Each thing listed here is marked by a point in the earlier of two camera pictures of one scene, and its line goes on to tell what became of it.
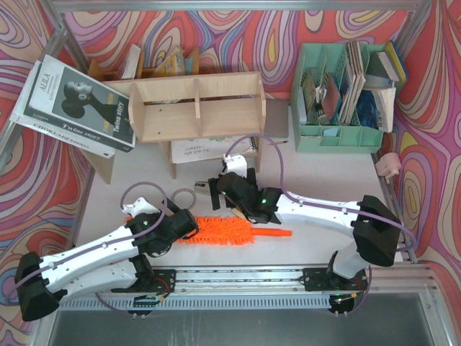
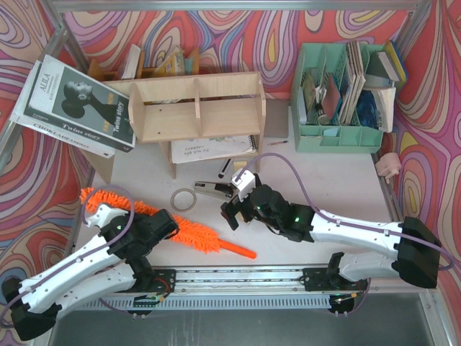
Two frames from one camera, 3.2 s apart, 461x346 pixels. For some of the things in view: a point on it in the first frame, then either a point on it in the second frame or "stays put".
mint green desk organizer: [333, 101] stays put
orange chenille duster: [225, 231] -> [188, 232]
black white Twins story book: [65, 97] stays put
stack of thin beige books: [357, 81] stays put
